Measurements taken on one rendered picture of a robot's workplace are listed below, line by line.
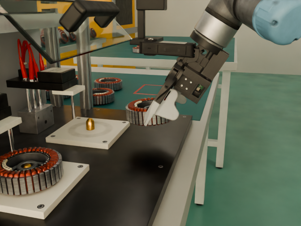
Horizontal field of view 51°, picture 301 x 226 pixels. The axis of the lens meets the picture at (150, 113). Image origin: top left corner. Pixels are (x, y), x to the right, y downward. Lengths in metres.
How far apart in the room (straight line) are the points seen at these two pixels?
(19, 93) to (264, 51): 5.14
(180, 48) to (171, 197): 0.28
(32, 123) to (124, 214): 0.39
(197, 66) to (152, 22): 5.28
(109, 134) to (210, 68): 0.27
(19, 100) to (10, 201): 0.47
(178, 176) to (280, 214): 1.34
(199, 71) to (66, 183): 0.33
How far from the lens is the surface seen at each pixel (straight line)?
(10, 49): 0.91
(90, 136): 0.72
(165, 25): 5.85
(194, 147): 0.74
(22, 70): 0.79
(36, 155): 0.59
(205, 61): 0.64
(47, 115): 0.82
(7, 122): 0.56
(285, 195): 2.09
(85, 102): 0.95
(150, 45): 0.64
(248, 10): 0.55
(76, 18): 0.36
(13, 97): 0.93
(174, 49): 0.63
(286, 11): 0.51
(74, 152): 0.68
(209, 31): 0.61
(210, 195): 1.97
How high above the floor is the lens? 1.05
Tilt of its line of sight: 18 degrees down
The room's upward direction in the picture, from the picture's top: straight up
